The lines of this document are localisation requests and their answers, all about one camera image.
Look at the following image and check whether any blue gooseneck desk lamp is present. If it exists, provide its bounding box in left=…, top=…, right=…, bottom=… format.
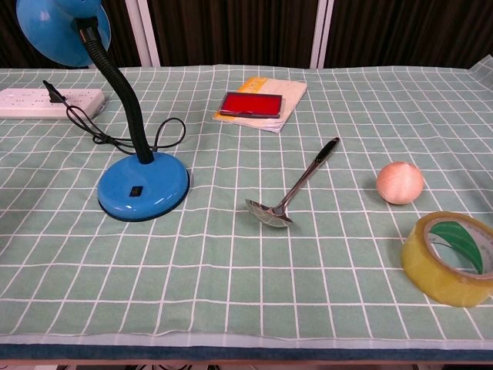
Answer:
left=15, top=0, right=191, bottom=223

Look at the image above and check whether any red ink pad box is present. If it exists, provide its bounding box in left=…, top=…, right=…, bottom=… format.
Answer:
left=219, top=92, right=287, bottom=119

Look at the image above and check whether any green white checked tablecloth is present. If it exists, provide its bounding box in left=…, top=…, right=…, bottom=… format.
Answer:
left=0, top=53, right=493, bottom=351

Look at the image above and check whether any yellow white paper booklet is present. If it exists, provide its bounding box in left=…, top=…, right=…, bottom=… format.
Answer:
left=211, top=76, right=308, bottom=134

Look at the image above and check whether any peach coloured ball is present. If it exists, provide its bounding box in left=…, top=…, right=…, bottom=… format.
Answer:
left=376, top=161, right=425, bottom=205

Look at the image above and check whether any dark brown curtain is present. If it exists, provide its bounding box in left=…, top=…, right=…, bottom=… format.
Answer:
left=0, top=0, right=493, bottom=70

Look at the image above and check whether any yellowish clear tape roll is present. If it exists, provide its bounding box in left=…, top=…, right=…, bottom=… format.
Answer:
left=401, top=210, right=493, bottom=308

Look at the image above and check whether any white power strip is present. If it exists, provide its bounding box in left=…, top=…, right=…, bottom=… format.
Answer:
left=0, top=88, right=106, bottom=120

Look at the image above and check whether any steel ladle black handle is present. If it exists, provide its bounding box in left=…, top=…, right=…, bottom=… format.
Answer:
left=245, top=136, right=340, bottom=229

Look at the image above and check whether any white metal frame post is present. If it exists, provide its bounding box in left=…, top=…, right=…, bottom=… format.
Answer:
left=122, top=0, right=161, bottom=67
left=310, top=0, right=335, bottom=69

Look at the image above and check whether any black power cord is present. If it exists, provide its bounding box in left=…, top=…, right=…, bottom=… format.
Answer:
left=42, top=79, right=187, bottom=155

